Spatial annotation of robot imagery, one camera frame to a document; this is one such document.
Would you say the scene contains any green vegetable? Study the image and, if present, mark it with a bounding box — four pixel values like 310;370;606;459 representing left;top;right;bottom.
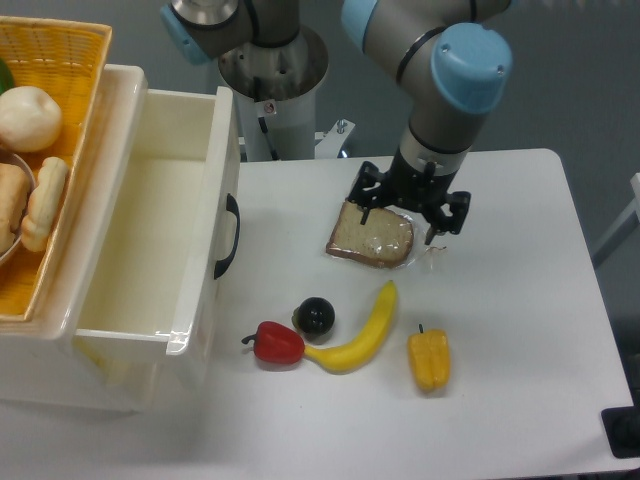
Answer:
0;60;15;94

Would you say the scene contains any white frame at right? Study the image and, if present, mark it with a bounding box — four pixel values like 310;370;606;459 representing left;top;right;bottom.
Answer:
591;173;639;269

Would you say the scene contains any red bell pepper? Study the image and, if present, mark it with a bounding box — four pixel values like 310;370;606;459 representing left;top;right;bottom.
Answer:
241;321;305;368

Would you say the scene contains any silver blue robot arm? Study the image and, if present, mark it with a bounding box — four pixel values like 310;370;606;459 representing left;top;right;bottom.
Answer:
160;1;513;238

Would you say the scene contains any black device at corner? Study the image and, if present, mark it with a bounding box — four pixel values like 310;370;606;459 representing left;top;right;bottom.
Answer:
601;406;639;459

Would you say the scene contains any long bread roll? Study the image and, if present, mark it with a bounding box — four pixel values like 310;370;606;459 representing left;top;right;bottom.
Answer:
21;157;69;252

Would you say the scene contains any yellow banana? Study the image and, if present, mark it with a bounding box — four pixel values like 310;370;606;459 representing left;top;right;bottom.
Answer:
304;281;398;374

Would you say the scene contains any white open drawer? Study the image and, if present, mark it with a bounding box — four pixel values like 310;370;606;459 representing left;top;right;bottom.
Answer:
76;87;240;362

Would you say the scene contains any wrapped bread slice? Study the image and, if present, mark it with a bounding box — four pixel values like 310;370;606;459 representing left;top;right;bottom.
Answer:
325;201;431;269

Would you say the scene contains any white drawer cabinet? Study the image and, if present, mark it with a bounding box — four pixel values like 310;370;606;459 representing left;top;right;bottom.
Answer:
1;65;240;411

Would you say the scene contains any round white bun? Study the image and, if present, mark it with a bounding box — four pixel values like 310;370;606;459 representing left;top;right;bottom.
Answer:
1;86;63;153

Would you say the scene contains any yellow bell pepper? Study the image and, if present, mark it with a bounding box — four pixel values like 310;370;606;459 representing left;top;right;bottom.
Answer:
407;324;451;392

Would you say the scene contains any black drawer handle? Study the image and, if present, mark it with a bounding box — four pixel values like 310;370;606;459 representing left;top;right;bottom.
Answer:
213;193;241;280

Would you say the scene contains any yellow wicker basket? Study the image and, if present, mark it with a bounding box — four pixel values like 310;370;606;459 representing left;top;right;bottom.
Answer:
1;16;112;326

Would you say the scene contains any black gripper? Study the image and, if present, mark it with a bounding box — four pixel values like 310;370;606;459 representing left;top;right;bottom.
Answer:
347;149;471;245

